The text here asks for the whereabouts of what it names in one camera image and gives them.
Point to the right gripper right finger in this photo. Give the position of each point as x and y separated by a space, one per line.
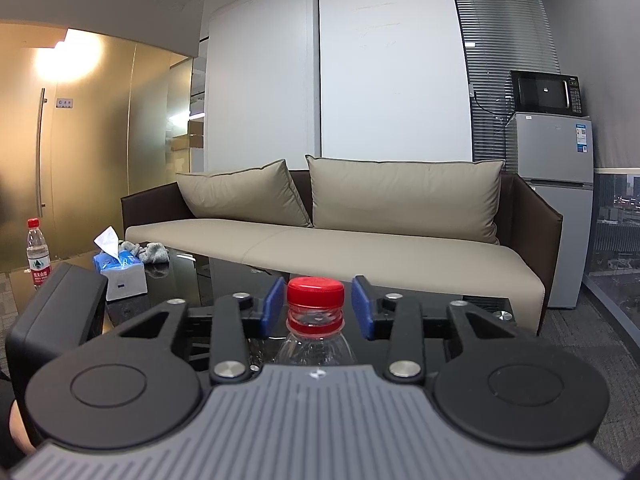
397 319

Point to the blue white tissue box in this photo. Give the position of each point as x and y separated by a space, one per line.
124 272

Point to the black microwave oven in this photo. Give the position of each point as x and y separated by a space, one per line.
557 94

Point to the silver refrigerator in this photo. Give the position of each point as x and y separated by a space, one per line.
554 155

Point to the person left hand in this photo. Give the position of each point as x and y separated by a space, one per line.
18 430

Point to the beige brown sofa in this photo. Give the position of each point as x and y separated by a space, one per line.
519 268

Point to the beige cushion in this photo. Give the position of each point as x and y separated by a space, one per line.
266 194
457 200

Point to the grey crumpled cloth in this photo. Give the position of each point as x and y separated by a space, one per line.
149 253

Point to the right beige cushion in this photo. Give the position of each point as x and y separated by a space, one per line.
457 200

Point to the silver table disc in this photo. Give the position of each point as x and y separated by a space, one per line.
504 316

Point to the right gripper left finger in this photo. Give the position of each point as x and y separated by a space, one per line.
236 319

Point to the clear water bottle red label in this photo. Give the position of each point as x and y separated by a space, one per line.
315 338

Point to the left beige cushion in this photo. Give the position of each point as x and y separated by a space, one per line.
266 194

